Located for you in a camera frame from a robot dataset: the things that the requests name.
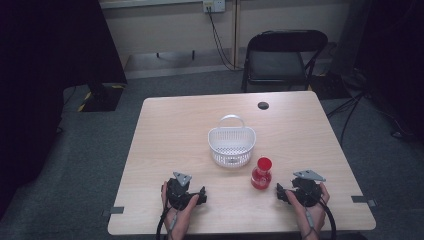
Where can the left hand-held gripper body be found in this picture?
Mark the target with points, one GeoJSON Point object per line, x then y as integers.
{"type": "Point", "coordinates": [176, 193]}

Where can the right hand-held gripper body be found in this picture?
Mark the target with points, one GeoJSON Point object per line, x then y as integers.
{"type": "Point", "coordinates": [307, 191]}

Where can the red plastic bottle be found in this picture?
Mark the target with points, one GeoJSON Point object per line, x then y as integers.
{"type": "Point", "coordinates": [261, 176]}

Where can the white plastic basket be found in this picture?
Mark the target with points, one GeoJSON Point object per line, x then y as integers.
{"type": "Point", "coordinates": [232, 146]}

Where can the person's right hand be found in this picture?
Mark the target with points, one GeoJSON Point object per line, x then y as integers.
{"type": "Point", "coordinates": [308, 216]}

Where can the person's left hand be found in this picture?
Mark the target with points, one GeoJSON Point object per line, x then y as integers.
{"type": "Point", "coordinates": [181, 220]}

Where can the grey tape strip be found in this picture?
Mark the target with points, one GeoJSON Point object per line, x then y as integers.
{"type": "Point", "coordinates": [115, 210]}
{"type": "Point", "coordinates": [363, 200]}

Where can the black stand base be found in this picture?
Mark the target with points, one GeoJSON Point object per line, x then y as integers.
{"type": "Point", "coordinates": [100, 96]}

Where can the black folding chair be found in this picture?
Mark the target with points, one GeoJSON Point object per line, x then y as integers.
{"type": "Point", "coordinates": [280, 63]}

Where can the black curtain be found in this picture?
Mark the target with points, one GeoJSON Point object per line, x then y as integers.
{"type": "Point", "coordinates": [40, 83]}
{"type": "Point", "coordinates": [396, 60]}

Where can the vertical wall conduit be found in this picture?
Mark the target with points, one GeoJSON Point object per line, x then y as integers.
{"type": "Point", "coordinates": [236, 33]}

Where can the white wall socket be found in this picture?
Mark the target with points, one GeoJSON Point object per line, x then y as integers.
{"type": "Point", "coordinates": [214, 5]}

